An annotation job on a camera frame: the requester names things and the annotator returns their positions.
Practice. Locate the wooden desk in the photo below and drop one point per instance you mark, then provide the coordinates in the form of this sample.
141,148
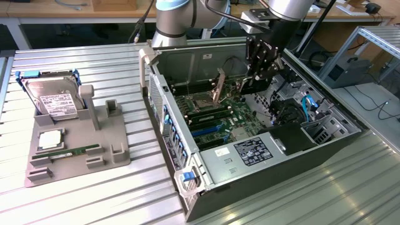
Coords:
62,12

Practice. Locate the black slanted pole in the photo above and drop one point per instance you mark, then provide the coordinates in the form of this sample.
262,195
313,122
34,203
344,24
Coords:
317,25

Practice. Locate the black RAM slot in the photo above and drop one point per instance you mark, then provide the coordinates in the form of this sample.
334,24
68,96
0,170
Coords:
209,116
206,113
192,84
205,110

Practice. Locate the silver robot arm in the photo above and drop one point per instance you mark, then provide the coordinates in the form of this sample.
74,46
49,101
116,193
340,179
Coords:
169,21

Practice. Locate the metal socket cover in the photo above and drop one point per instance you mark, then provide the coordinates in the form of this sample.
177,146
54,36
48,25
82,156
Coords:
214,96

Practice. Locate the black plastic duct cover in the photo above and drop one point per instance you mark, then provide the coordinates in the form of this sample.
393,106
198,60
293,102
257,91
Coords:
290,140

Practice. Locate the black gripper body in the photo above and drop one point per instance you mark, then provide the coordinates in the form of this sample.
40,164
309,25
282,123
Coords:
281,35

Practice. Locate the silver hard disk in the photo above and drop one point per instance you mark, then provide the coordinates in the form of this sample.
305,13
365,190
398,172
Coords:
56,98

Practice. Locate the silver chipset heat sink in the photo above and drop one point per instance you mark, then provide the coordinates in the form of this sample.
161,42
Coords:
240,133

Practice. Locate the blue case latch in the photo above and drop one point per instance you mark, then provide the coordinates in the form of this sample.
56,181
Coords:
186,177

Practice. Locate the CPU socket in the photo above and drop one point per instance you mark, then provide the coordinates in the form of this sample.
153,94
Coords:
200,102

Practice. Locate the blue disk caddy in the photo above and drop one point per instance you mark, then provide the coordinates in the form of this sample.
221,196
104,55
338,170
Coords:
30,74

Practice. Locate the grey plastic parts rack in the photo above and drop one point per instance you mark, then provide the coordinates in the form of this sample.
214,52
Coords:
102,140

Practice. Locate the aluminium profile frame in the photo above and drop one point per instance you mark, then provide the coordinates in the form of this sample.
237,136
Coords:
378,35

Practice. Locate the green RAM stick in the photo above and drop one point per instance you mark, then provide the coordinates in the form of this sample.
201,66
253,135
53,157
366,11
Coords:
77,150

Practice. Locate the black power adapter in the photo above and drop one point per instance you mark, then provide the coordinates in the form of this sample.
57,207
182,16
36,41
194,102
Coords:
372,8

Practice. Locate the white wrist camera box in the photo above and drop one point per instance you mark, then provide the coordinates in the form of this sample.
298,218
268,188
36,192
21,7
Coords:
254,22

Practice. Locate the white cardboard box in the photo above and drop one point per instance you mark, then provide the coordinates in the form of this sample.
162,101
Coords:
313,9

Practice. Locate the green motherboard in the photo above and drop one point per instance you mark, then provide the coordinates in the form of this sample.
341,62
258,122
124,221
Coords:
237,110

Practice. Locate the grey device box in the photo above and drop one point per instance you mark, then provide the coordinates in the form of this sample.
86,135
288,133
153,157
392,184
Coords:
352,75

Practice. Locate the grey power supply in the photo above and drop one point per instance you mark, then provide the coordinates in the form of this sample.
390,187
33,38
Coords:
224,164

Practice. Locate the open black PC case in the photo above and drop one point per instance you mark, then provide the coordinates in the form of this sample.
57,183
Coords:
281,178

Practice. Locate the silver CPU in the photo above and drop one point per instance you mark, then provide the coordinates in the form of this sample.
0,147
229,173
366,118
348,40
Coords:
49,140

